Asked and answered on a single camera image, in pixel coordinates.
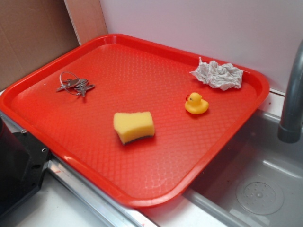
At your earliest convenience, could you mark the yellow rubber duck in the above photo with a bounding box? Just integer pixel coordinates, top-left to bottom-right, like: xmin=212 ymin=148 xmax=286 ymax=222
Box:
xmin=185 ymin=92 xmax=209 ymax=114

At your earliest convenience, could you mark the bunch of silver keys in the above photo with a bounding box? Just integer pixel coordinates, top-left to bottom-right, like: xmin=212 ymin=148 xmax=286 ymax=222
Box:
xmin=56 ymin=71 xmax=95 ymax=97

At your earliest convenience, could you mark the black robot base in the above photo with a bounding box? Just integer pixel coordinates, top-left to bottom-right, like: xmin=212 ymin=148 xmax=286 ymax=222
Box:
xmin=0 ymin=120 xmax=50 ymax=218

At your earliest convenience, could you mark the red plastic tray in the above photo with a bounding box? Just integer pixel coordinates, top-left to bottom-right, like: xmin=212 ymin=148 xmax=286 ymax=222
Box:
xmin=0 ymin=34 xmax=269 ymax=208

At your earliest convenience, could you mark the crumpled white paper towel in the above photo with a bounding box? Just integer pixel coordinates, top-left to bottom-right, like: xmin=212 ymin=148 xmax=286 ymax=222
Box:
xmin=190 ymin=57 xmax=243 ymax=91

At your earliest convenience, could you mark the grey sink basin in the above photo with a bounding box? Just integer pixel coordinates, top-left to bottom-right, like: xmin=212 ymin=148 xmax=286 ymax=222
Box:
xmin=142 ymin=108 xmax=303 ymax=227

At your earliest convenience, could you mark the grey faucet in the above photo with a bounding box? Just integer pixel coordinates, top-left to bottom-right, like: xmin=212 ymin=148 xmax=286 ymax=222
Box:
xmin=278 ymin=43 xmax=303 ymax=143

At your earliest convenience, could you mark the yellow sponge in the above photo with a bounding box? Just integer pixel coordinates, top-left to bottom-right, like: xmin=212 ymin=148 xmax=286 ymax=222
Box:
xmin=113 ymin=112 xmax=155 ymax=144

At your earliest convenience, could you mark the brown cardboard panel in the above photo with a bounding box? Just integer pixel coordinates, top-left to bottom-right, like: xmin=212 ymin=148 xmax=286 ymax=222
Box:
xmin=0 ymin=0 xmax=107 ymax=90

